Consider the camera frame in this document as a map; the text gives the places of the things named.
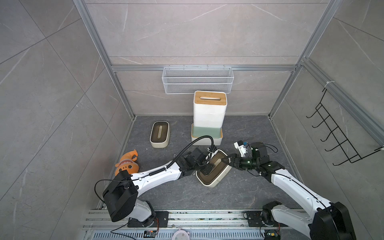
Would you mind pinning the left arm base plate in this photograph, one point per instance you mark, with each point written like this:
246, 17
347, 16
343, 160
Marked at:
160, 219

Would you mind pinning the orange toy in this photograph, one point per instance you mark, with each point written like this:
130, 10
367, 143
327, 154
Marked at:
128, 163

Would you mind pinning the large white bamboo-lid tissue box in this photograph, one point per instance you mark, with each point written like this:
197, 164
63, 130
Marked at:
206, 141

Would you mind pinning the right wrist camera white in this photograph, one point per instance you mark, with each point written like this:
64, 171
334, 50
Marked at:
241, 147

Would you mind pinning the white wire mesh basket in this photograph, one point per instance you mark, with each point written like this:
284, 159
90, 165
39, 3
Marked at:
188, 80

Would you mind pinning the green square tissue box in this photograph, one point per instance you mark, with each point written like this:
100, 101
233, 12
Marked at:
215, 133

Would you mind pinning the bamboo-lid tissue box front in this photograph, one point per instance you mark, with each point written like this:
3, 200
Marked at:
208, 120

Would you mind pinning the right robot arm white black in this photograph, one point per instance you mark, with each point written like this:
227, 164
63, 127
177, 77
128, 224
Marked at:
322, 220

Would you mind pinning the cream box dark lid back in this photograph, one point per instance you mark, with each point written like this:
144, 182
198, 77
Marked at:
160, 134

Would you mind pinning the cream box dark lid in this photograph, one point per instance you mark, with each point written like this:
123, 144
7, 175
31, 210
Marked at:
219, 170
160, 134

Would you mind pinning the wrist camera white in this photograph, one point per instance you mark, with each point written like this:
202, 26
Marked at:
241, 147
211, 154

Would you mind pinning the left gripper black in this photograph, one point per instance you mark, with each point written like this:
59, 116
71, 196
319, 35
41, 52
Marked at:
207, 171

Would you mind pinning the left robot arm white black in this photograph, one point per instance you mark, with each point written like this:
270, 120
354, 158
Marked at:
121, 195

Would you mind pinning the black wire hook rack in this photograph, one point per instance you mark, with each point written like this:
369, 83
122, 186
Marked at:
335, 132

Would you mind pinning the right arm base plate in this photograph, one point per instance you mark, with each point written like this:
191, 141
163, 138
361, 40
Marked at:
257, 218

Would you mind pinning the aluminium mounting rail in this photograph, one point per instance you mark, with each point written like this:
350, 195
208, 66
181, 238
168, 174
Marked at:
200, 219

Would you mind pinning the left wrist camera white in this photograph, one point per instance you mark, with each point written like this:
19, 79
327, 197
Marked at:
211, 154

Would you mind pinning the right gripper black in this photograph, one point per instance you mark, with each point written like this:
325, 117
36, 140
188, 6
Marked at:
234, 157

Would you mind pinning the white round object bottom edge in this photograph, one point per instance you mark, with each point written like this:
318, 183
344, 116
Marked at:
181, 235

